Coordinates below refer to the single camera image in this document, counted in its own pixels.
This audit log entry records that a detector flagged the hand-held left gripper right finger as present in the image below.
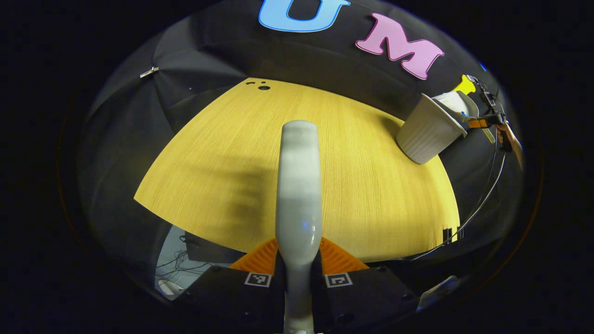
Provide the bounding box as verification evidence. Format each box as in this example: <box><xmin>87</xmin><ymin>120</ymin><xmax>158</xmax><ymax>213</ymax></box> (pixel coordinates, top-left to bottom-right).
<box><xmin>311</xmin><ymin>236</ymin><xmax>419</xmax><ymax>334</ymax></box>

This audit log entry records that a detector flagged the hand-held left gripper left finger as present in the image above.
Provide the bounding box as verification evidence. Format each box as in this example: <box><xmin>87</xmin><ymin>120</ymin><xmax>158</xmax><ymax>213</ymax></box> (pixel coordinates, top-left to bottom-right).
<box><xmin>178</xmin><ymin>237</ymin><xmax>287</xmax><ymax>334</ymax></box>

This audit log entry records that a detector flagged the white dustpan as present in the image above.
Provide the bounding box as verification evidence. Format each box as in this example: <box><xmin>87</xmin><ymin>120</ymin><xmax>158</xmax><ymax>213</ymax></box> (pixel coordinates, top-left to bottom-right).
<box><xmin>432</xmin><ymin>90</ymin><xmax>495</xmax><ymax>142</ymax></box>

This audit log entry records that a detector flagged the small white broom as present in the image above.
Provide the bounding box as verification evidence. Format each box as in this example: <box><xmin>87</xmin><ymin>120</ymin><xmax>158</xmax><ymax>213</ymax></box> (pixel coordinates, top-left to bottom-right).
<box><xmin>275</xmin><ymin>120</ymin><xmax>323</xmax><ymax>334</ymax></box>

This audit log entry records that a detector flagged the wooden desktop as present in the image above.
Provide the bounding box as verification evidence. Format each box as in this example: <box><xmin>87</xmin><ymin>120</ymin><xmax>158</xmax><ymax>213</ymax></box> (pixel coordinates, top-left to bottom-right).
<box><xmin>134</xmin><ymin>77</ymin><xmax>461</xmax><ymax>263</ymax></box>

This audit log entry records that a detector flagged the dark box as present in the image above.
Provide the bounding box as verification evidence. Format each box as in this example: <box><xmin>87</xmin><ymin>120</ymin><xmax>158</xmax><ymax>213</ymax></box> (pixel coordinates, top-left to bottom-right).
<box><xmin>185</xmin><ymin>231</ymin><xmax>244</xmax><ymax>264</ymax></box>

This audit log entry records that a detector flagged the black backdrop cloth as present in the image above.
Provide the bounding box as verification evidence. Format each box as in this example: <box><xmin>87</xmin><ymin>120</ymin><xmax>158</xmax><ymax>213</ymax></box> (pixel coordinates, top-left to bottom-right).
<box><xmin>77</xmin><ymin>0</ymin><xmax>516</xmax><ymax>297</ymax></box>

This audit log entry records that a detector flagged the tangle of floor cables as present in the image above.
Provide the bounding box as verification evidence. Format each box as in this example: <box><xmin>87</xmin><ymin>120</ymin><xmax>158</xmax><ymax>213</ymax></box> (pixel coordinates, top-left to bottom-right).
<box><xmin>155</xmin><ymin>232</ymin><xmax>214</xmax><ymax>297</ymax></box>

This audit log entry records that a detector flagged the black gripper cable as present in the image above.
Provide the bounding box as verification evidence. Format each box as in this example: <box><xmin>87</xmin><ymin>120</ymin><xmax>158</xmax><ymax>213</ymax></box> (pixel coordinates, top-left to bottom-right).
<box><xmin>408</xmin><ymin>135</ymin><xmax>507</xmax><ymax>261</ymax></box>

